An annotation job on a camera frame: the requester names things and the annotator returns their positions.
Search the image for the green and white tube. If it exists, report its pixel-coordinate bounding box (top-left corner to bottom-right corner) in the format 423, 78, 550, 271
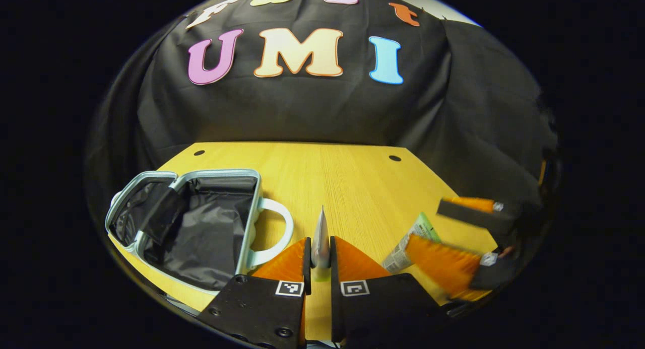
381, 212, 441, 273

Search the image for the black backdrop cloth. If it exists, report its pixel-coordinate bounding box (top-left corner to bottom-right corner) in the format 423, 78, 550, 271
85, 0, 560, 224

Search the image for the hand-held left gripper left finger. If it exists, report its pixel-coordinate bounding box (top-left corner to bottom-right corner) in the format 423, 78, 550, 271
197, 237, 312, 347

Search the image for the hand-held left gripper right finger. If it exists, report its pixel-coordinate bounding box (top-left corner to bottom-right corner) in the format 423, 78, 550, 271
330, 236, 445, 347

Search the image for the light blue suitcase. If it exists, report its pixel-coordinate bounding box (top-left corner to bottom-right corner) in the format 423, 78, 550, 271
105, 169, 294, 295

